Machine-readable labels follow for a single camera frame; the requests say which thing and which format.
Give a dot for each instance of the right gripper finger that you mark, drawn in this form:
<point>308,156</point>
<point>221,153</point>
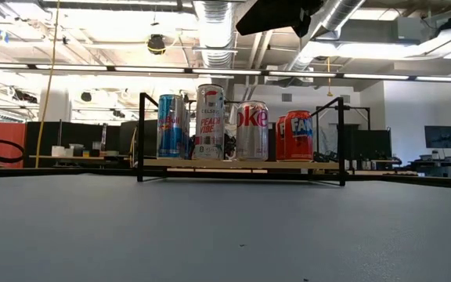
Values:
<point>272,17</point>
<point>309,13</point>

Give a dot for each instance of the silver Diet Coke can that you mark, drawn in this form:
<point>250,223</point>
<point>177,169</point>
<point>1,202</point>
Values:
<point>252,137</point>

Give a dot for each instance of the red Fanta can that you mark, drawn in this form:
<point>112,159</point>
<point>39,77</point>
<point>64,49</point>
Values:
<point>279,141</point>
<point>299,145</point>

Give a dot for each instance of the white Celsius can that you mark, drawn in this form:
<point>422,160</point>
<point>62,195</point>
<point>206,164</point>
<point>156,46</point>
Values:
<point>209,125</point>

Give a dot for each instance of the blue silver Red Bull can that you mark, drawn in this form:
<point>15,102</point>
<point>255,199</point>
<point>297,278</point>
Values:
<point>169,133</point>

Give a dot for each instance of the long ceiling light strip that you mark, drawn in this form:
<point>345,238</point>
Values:
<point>374,76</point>

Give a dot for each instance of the black computer monitor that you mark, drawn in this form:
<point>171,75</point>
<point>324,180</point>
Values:
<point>368,145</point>
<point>442,137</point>

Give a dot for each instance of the white containers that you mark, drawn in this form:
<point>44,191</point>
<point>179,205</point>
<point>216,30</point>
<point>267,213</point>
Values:
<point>58,150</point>

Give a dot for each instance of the black partition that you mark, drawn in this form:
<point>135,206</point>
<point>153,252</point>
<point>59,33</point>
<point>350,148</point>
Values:
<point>45,137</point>

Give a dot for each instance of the wooden background table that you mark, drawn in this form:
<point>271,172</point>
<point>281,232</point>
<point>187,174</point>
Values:
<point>43,156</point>

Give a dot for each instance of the orange red panel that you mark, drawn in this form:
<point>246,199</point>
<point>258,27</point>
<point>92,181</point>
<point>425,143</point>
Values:
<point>4,145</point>

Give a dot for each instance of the silver ribbed air duct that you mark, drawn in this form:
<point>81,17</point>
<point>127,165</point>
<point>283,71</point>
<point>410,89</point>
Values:
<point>339,13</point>
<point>213,35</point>

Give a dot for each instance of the black metal table frame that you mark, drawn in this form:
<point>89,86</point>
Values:
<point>53,172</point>

